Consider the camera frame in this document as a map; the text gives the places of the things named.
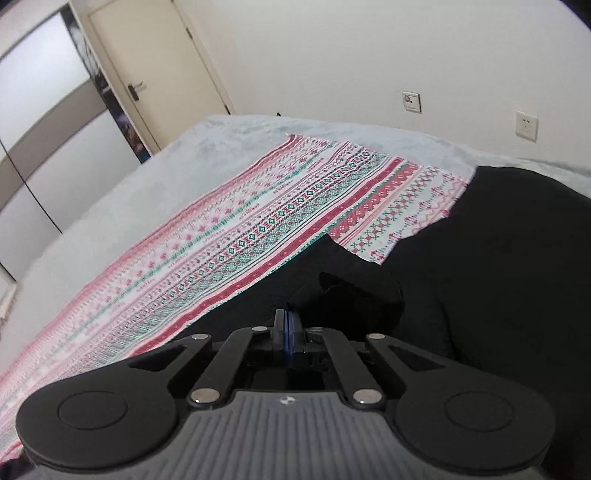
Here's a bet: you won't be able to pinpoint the white wall socket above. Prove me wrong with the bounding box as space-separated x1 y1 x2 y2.
515 110 539 140

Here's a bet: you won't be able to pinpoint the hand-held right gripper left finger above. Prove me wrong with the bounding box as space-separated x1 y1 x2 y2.
127 309 290 410

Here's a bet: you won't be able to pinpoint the red green patterned cloth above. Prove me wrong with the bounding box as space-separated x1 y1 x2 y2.
0 134 472 462

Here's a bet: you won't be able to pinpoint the light grey bed blanket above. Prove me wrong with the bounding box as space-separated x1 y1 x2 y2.
0 113 591 352

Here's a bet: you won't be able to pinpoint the dark wall poster strip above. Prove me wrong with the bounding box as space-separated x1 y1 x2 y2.
60 7 153 165

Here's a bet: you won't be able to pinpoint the grey white sliding wardrobe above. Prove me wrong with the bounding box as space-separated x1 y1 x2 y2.
0 9 145 283

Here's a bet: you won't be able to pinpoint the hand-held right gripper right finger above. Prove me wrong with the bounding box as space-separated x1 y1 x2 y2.
288 312 446 410

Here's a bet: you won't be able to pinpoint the black pants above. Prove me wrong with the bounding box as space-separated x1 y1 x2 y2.
182 165 591 467

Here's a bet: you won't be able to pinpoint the cream door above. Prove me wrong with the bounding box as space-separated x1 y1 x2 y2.
69 0 237 162

